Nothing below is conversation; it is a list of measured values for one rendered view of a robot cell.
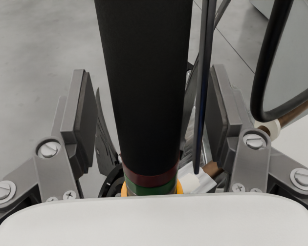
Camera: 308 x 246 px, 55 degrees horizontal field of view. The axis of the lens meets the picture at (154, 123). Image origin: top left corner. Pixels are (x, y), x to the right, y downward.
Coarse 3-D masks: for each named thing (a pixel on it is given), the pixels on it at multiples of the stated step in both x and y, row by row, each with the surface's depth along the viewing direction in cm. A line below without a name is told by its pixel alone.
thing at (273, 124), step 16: (288, 0) 15; (272, 16) 16; (272, 32) 17; (272, 48) 18; (272, 64) 19; (256, 80) 20; (256, 96) 21; (304, 96) 29; (256, 112) 23; (272, 112) 26; (272, 128) 27
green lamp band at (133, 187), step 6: (126, 180) 18; (174, 180) 17; (132, 186) 17; (138, 186) 17; (162, 186) 17; (168, 186) 17; (138, 192) 17; (144, 192) 17; (150, 192) 17; (156, 192) 17; (162, 192) 17
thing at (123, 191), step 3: (177, 180) 21; (177, 183) 21; (123, 186) 21; (177, 186) 21; (180, 186) 21; (123, 189) 21; (126, 189) 20; (177, 189) 20; (180, 189) 21; (123, 192) 20; (126, 192) 20; (177, 192) 20; (180, 192) 20; (123, 195) 20; (126, 195) 20
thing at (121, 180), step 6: (114, 168) 45; (120, 168) 44; (114, 174) 45; (120, 174) 45; (108, 180) 46; (114, 180) 46; (120, 180) 43; (102, 186) 46; (108, 186) 46; (114, 186) 44; (120, 186) 44; (102, 192) 46; (108, 192) 45; (114, 192) 44; (120, 192) 43
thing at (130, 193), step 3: (177, 177) 19; (126, 186) 19; (174, 186) 18; (129, 189) 18; (174, 189) 18; (129, 192) 18; (132, 192) 18; (171, 192) 18; (174, 192) 19; (129, 195) 19; (132, 195) 18; (135, 195) 18
